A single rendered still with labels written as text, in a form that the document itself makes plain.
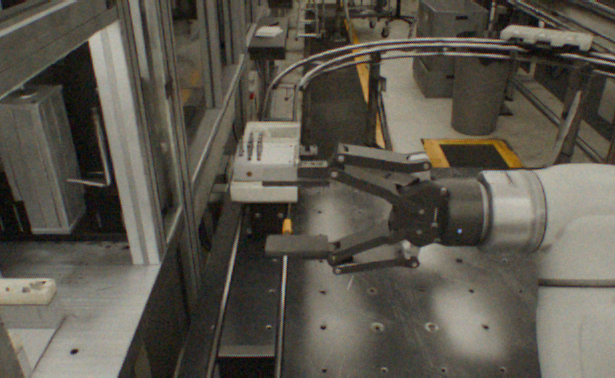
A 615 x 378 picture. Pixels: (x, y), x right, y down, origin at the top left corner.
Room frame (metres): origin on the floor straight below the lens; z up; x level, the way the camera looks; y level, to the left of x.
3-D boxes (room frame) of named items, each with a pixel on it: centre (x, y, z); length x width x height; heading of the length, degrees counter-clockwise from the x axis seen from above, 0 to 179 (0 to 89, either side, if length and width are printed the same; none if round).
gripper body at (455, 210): (0.49, -0.13, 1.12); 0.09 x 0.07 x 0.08; 90
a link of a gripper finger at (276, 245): (0.49, 0.01, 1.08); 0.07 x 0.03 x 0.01; 90
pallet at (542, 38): (2.38, -1.05, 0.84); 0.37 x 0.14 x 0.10; 58
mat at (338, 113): (5.17, -0.23, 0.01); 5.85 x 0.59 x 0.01; 0
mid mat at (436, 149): (2.70, -1.00, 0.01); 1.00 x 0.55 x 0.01; 0
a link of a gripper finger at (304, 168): (0.49, -0.01, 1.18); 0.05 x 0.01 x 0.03; 90
